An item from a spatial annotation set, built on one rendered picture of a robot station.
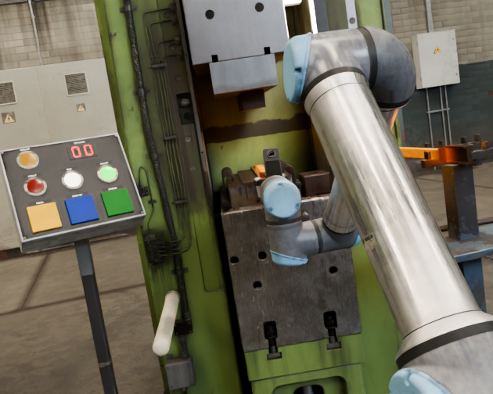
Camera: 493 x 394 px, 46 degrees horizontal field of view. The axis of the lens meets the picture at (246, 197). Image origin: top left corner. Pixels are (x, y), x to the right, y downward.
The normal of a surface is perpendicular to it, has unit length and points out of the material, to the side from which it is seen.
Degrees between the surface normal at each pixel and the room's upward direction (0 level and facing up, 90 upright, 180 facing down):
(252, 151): 90
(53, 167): 60
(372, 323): 90
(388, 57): 96
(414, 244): 53
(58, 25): 90
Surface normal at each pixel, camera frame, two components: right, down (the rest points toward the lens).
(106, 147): 0.33, -0.44
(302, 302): 0.05, 0.13
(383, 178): -0.18, -0.47
